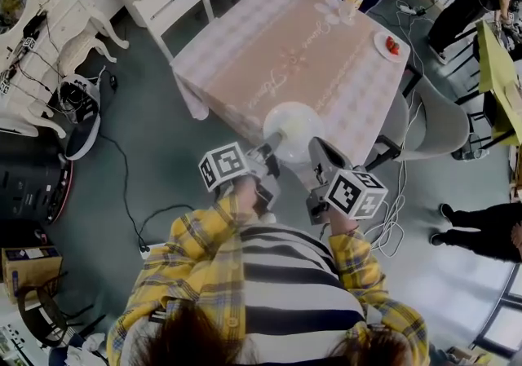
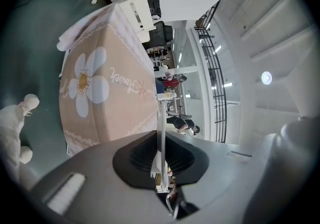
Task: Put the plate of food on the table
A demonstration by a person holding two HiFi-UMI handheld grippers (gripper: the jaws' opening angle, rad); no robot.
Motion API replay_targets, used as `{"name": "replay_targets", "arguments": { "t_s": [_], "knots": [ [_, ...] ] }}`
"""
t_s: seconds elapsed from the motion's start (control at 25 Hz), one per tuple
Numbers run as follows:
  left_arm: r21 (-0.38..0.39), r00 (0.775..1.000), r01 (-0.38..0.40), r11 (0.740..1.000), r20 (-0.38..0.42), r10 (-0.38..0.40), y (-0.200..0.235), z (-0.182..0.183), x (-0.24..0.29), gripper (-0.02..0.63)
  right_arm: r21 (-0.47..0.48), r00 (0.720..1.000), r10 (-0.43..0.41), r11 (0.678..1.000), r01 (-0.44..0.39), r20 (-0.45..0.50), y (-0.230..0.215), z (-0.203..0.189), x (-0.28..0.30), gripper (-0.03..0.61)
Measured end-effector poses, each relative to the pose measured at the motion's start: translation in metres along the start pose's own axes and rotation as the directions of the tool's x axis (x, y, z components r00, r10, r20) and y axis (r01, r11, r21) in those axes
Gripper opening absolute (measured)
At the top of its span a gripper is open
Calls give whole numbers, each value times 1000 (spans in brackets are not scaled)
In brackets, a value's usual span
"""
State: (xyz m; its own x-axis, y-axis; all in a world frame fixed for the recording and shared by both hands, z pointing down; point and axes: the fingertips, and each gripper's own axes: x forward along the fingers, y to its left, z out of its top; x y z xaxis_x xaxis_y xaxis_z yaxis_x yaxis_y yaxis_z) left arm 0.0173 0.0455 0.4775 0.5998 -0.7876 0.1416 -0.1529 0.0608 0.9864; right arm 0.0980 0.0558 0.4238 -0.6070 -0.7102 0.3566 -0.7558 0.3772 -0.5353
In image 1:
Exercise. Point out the person's left hand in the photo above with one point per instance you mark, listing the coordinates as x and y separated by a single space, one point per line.
246 193

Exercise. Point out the black window frame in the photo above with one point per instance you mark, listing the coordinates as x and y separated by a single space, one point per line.
495 311

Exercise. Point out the red strawberry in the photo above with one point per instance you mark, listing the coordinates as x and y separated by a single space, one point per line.
396 48
390 42

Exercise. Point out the cardboard box blue label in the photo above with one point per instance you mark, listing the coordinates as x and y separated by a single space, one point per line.
32 270

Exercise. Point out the crumpled white cloth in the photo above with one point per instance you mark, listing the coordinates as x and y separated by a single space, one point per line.
94 344

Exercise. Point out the white ornate dresser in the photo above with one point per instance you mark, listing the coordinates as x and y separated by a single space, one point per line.
24 83

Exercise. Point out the person's right forearm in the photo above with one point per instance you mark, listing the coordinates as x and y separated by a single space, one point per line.
355 258

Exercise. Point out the black machine red trim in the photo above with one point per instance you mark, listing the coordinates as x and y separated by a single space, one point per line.
28 185

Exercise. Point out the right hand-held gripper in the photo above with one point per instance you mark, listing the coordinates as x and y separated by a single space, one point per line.
355 195

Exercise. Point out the small white plate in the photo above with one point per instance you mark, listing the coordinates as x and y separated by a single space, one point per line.
381 48

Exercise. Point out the white power strip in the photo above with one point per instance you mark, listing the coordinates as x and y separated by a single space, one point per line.
157 246
408 9

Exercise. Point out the black power adapter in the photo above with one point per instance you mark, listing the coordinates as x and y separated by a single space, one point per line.
113 82

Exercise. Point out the yellow-green table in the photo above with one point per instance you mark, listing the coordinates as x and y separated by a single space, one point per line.
495 67

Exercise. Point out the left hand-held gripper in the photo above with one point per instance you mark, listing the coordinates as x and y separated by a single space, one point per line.
224 166

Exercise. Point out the white ornate woven stool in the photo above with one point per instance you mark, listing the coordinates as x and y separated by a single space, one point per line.
81 48

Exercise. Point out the person's torso striped shirt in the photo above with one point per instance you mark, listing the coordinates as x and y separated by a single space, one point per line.
285 283

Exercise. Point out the grey plastic chair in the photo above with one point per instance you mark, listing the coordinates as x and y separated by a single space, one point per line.
440 120

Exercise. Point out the table with pink checked cloth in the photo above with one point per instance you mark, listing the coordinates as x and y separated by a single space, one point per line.
265 63

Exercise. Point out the white round plate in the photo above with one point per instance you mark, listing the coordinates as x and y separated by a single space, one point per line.
293 109

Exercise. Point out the person's white shoe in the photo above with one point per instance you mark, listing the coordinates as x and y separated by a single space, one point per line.
268 217

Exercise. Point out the person's left forearm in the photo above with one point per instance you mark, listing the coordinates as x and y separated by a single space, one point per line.
195 234

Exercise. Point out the black metal chair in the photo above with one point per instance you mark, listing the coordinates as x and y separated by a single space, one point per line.
473 111

